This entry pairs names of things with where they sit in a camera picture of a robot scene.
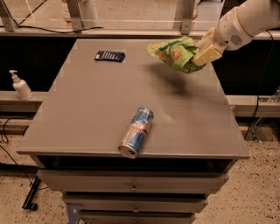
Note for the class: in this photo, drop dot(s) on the green rice chip bag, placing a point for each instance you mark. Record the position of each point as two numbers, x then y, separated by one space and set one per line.
177 53

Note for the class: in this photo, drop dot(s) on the grey metal drawer cabinet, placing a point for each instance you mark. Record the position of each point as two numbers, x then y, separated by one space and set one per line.
191 145

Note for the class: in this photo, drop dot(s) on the white pump dispenser bottle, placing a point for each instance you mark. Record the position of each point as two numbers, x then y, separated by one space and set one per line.
20 86

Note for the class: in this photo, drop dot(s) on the grey metal window post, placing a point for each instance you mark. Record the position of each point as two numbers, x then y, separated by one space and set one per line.
184 16
8 22
75 15

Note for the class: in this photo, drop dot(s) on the dark blue rxbar blueberry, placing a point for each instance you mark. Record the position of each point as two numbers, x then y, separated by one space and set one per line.
110 56

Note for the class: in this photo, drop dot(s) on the grey metal window post left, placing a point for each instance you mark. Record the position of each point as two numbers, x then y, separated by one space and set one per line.
8 22

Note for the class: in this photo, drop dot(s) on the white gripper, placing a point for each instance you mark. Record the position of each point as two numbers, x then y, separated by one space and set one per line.
228 32

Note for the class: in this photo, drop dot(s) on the blue silver energy drink can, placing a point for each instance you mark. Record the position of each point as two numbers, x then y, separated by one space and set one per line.
136 133

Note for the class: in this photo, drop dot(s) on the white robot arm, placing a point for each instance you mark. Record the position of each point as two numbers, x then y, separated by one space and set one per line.
258 16

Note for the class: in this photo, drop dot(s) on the grey metal window post right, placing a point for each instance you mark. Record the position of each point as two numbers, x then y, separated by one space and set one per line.
184 16

